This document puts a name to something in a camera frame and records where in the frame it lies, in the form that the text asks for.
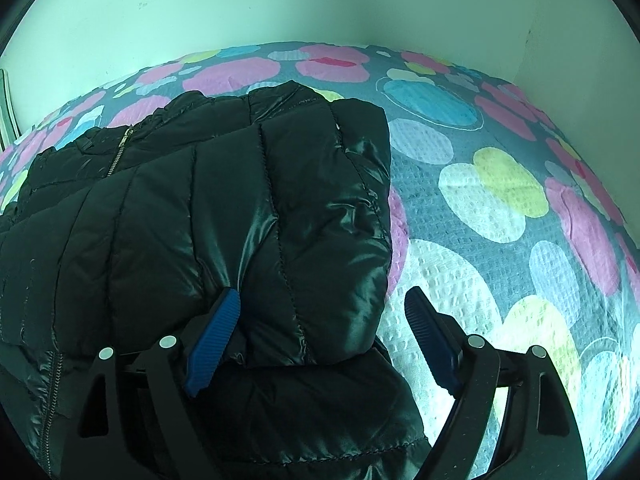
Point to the black puffer jacket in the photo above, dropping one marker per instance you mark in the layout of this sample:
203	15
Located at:
200	220

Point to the grey bed sheet coloured circles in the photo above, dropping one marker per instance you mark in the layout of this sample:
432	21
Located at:
475	210

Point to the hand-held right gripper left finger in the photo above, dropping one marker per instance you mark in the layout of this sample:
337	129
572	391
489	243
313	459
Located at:
212	345

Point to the grey striped pillow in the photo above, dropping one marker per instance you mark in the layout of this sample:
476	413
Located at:
7	110

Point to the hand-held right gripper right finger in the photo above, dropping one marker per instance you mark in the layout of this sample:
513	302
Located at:
430	340

